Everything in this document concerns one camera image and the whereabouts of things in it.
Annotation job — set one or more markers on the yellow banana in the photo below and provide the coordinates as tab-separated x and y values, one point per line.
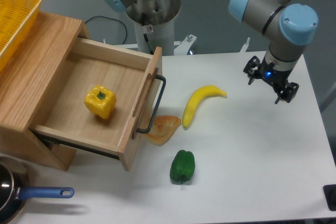
196	99

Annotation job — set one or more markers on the toasted bread pastry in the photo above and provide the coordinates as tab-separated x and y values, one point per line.
163	128

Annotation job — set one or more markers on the yellow plastic basket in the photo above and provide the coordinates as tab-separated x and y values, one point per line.
17	19

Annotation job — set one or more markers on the black pan blue handle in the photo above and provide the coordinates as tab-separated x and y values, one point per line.
16	189

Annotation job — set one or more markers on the green bell pepper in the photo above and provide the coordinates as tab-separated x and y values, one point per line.
183	167

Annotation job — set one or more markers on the wooden top drawer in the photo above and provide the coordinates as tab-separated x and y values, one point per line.
135	78

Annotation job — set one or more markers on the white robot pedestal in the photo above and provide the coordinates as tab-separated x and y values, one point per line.
154	25

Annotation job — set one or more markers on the wooden drawer cabinet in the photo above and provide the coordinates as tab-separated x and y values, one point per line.
24	85

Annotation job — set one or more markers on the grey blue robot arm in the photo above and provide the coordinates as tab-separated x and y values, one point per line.
289	28

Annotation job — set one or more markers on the black corner clamp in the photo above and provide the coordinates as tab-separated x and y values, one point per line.
330	196

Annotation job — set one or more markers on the white table bracket right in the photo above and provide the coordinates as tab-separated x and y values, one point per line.
245	46

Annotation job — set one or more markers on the yellow bell pepper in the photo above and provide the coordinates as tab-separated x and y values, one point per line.
100	101

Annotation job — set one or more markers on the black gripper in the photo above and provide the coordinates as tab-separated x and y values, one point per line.
286	91

